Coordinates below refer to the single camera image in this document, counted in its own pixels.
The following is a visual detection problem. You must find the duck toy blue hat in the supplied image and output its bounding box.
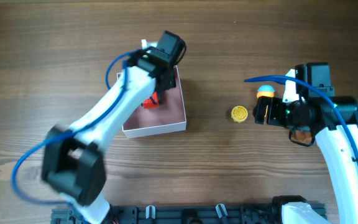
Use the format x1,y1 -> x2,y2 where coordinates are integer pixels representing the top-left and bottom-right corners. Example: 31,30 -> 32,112
256,84 -> 276,119

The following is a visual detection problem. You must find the red toy fire truck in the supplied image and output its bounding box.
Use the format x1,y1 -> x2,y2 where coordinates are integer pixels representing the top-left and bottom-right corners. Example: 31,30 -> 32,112
141,91 -> 160,109

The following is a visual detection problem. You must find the brown plush toy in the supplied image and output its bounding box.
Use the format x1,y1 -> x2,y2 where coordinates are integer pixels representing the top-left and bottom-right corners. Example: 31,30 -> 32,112
293,130 -> 312,144

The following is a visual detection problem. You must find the yellow round wheel toy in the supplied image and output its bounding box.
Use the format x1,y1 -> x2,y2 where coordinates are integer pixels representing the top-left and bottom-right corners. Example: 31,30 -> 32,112
231,106 -> 248,123

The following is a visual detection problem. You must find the white box pink interior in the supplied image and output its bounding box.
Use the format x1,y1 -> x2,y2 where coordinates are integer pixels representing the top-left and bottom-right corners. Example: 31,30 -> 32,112
122,66 -> 186,139

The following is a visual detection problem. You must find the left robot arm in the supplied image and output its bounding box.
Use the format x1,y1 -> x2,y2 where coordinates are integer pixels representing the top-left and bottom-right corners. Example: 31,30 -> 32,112
41,31 -> 186,223

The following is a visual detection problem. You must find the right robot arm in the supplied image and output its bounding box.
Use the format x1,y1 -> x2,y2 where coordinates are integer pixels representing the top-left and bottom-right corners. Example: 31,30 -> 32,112
250,62 -> 358,223

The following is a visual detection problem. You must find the left blue cable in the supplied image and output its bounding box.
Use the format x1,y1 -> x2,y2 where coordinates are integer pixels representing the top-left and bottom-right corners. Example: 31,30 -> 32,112
10,49 -> 141,224

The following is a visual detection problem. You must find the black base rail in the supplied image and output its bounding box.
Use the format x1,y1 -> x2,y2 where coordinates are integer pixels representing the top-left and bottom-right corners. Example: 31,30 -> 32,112
50,203 -> 326,224

